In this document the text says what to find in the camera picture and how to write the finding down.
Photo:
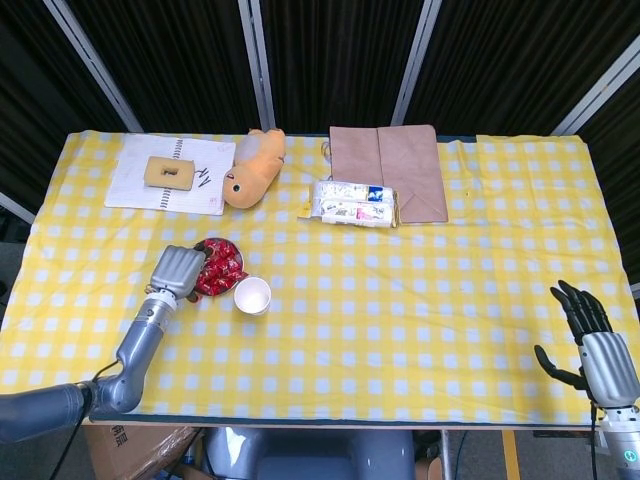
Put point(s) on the white spiral notebook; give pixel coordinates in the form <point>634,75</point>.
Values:
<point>130,190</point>

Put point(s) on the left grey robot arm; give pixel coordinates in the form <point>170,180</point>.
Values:
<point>145,330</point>

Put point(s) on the white paper cup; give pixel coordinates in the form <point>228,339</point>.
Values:
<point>252,295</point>

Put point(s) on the orange plush toy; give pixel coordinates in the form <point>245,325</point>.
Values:
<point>250,175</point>

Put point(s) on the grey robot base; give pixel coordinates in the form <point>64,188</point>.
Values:
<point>310,455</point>

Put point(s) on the bowl of red candies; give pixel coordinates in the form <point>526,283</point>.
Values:
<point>240,256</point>

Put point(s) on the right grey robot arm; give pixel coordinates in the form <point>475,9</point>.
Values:
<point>622,450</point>

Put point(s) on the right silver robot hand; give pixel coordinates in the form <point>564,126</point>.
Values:
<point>610,370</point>

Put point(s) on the black pleated curtain panel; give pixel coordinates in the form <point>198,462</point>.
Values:
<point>340,60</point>
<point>500,60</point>
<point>175,60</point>
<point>30,100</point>
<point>620,150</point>

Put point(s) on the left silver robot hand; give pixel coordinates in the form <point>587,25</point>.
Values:
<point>177,272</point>

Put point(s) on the grey metal table leg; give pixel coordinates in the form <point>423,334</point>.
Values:
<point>445,455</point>

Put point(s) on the brown paper bag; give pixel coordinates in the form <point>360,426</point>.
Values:
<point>400,160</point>

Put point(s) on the tan wooden block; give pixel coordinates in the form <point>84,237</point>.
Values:
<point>152,175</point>

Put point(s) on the brown cardboard box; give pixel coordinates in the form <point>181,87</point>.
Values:
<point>135,455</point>

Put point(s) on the grey metal frame post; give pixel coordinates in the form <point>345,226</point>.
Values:
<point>257,65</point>
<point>93,65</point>
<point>636,291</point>
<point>600,95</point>
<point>15,207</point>
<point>415,62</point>

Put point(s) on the yellow white checked tablecloth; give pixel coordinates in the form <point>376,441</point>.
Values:
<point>375,325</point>

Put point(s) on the white snack package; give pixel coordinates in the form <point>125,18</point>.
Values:
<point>350,205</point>

